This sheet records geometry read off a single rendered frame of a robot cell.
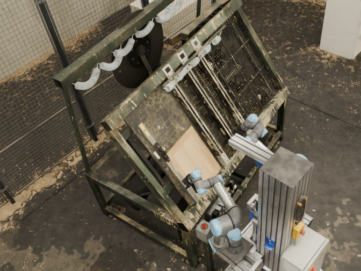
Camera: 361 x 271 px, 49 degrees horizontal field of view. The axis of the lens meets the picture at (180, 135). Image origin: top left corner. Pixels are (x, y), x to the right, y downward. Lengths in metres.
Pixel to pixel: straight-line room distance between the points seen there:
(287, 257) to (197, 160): 1.29
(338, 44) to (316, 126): 1.74
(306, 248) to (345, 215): 1.77
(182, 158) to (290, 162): 1.38
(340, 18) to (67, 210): 4.87
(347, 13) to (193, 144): 3.72
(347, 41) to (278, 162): 4.49
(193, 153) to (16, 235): 2.57
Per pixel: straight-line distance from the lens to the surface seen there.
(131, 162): 3.45
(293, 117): 5.89
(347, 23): 6.79
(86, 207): 5.23
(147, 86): 3.51
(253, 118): 3.16
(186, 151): 3.79
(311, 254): 3.23
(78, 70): 3.47
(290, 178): 2.58
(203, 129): 3.87
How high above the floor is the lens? 4.06
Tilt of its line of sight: 46 degrees down
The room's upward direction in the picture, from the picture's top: 10 degrees counter-clockwise
